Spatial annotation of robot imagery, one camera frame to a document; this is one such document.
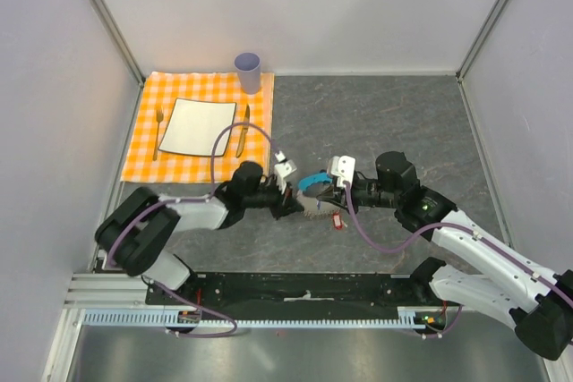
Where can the metal keyring plate blue handle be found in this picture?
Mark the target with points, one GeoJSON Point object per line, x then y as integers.
{"type": "Point", "coordinates": [308, 190]}

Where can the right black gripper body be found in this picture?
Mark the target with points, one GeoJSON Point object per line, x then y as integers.
{"type": "Point", "coordinates": [354, 192]}

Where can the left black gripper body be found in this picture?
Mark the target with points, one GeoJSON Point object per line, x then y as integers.
{"type": "Point", "coordinates": [277, 201]}

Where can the gold knife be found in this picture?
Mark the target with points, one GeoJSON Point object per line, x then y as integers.
{"type": "Point", "coordinates": [243, 132]}

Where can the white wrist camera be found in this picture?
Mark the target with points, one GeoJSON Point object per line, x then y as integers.
{"type": "Point", "coordinates": [341, 170]}
{"type": "Point", "coordinates": [283, 169]}

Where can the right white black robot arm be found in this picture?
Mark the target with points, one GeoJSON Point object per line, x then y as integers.
{"type": "Point", "coordinates": [532, 300]}

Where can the gold fork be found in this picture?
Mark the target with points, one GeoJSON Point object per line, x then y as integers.
{"type": "Point", "coordinates": [159, 120]}

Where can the lavender plastic cup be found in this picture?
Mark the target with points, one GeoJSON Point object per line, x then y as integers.
{"type": "Point", "coordinates": [248, 68]}

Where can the red key tag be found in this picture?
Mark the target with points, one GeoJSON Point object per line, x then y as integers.
{"type": "Point", "coordinates": [337, 221]}

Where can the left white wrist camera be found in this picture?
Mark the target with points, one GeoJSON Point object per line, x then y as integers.
{"type": "Point", "coordinates": [283, 169]}

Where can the slotted cable duct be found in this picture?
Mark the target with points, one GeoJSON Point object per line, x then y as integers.
{"type": "Point", "coordinates": [174, 318]}

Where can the white square plate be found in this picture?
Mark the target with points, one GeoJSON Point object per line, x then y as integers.
{"type": "Point", "coordinates": [194, 126]}

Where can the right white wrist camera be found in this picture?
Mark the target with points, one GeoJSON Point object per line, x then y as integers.
{"type": "Point", "coordinates": [341, 170]}

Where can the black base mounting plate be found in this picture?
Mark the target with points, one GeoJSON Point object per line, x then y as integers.
{"type": "Point", "coordinates": [307, 294]}

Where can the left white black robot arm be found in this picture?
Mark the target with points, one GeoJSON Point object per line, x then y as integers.
{"type": "Point", "coordinates": [135, 235]}

